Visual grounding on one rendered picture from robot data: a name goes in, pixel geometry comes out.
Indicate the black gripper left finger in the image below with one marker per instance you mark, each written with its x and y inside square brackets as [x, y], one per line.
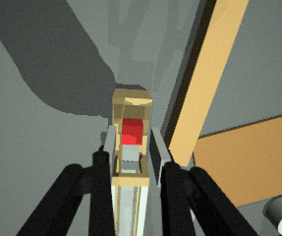
[55, 212]

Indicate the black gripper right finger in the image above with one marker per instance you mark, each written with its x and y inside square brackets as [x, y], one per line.
[215, 213]

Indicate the red cube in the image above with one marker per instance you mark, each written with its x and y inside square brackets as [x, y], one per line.
[132, 131]

